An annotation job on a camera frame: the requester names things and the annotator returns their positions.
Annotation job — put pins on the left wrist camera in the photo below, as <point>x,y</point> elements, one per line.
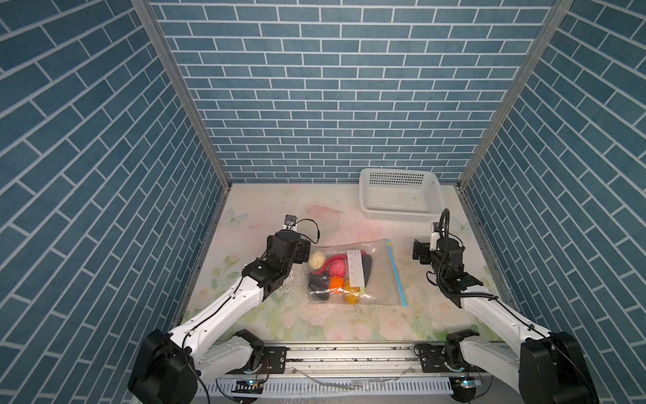
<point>290,222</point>

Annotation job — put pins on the white plastic mesh basket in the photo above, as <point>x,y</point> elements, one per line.
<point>400,195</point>

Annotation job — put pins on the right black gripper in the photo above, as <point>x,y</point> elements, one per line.
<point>424,247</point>

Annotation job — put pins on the black avocado toy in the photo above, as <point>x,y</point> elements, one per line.
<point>318,287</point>

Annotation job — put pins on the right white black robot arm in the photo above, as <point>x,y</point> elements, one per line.
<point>515,338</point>

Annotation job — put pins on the dark purple eggplant toy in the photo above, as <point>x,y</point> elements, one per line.
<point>367,265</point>

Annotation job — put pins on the clear zip top bag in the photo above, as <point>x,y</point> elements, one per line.
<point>384,288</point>

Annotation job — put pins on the orange crinkled food toy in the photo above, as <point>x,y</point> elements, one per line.
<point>336,285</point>

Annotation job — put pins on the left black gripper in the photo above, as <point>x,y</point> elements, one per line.
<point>303,251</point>

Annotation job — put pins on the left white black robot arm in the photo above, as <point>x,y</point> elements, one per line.
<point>202,328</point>

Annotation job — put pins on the cream white bun toy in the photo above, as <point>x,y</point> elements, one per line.
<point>317,260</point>

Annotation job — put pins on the red chili pepper toy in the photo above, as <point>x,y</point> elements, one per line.
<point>324,269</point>

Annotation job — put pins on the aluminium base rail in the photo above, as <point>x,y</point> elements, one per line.
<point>345,360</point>

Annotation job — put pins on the yellow potato toy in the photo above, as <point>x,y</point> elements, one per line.
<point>351,294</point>

